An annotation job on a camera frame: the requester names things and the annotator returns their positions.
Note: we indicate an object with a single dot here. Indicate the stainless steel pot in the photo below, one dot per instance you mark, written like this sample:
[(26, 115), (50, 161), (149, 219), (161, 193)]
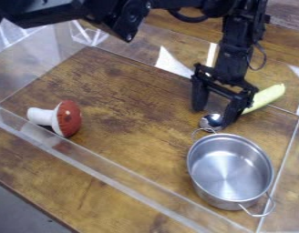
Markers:
[(232, 173)]

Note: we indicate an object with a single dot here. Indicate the red cap toy mushroom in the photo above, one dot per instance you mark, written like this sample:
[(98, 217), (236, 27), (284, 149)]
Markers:
[(65, 118)]

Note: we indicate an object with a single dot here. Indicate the green handled metal spoon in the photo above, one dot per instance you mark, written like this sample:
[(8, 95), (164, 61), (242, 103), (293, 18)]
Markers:
[(213, 121)]

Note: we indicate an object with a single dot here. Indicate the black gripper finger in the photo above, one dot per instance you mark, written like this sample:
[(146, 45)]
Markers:
[(234, 110), (200, 95)]

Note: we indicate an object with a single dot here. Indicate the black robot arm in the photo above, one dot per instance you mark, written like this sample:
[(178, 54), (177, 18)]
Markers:
[(121, 18)]

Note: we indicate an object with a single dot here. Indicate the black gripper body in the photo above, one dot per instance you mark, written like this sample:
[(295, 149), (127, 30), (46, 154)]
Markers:
[(225, 78)]

